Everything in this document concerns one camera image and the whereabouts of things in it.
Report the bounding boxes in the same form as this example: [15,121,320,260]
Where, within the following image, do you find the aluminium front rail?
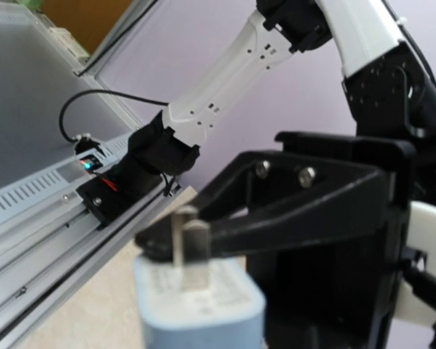
[0,132,173,348]

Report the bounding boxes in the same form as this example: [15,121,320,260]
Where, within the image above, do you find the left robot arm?
[120,1,436,190]

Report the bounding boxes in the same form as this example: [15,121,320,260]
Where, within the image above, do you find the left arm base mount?
[77,156,175,225]

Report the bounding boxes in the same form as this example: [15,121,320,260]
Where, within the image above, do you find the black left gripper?
[134,130,417,349]

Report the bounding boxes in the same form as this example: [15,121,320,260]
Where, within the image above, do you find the small blue plug adapter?
[134,205,266,348]

